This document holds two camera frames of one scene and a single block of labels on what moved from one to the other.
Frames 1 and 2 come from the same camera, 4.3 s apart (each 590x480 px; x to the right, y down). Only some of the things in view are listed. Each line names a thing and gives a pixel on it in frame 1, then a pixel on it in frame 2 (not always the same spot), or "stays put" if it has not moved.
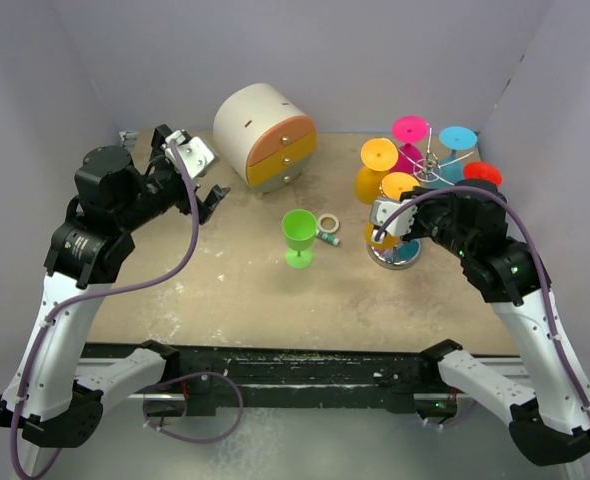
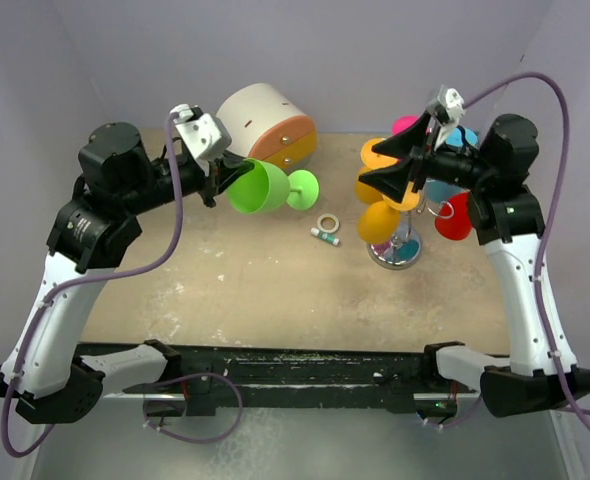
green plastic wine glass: x=299 y=228 → x=265 y=187
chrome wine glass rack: x=405 y=253 stays put
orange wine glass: x=378 y=156 stays put
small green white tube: x=329 y=237 stays put
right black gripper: x=416 y=230 → x=408 y=142
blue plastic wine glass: x=453 y=138 stays put
